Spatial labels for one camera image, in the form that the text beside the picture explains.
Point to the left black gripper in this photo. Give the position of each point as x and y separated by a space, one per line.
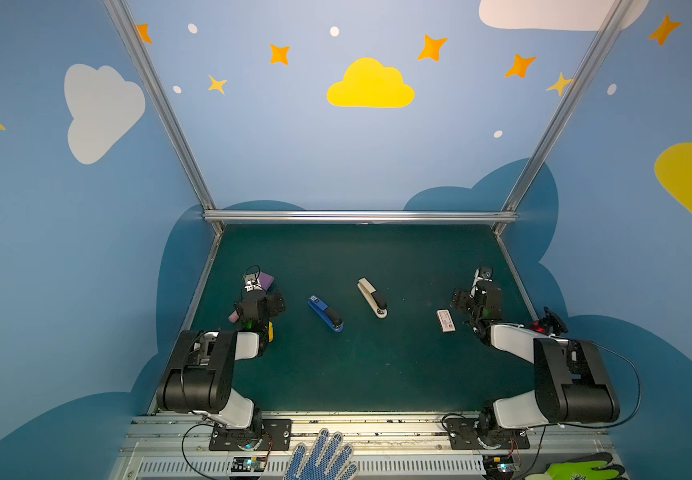
256 298

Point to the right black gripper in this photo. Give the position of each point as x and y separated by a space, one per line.
472 297

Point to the red white staple box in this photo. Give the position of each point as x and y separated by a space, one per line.
446 321

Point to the blue black stapler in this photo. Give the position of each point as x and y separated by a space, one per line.
327 313

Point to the beige black stapler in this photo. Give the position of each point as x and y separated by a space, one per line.
374 298

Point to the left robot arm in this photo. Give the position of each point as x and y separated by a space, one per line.
198 378

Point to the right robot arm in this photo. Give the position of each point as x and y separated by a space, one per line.
571 382

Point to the purple pink spatula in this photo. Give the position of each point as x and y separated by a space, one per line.
267 282

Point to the left controller board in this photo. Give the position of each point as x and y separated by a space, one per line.
247 465

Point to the controller board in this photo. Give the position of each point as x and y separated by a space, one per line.
247 465
499 468

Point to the right controller board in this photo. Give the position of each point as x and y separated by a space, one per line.
499 468

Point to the blue dotted work glove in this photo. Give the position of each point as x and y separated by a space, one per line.
329 458

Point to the green black work glove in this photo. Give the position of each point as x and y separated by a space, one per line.
598 466

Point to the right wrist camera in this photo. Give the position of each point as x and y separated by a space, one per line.
482 274

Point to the aluminium rear frame bar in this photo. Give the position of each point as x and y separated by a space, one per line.
440 217

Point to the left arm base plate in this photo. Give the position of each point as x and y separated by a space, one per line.
261 435

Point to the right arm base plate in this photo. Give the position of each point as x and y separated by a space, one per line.
464 433

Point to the left aluminium frame post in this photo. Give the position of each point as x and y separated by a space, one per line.
123 21

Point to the aluminium frame post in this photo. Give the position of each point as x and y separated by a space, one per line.
595 56
123 21

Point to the right aluminium frame post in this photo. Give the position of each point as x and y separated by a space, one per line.
595 56

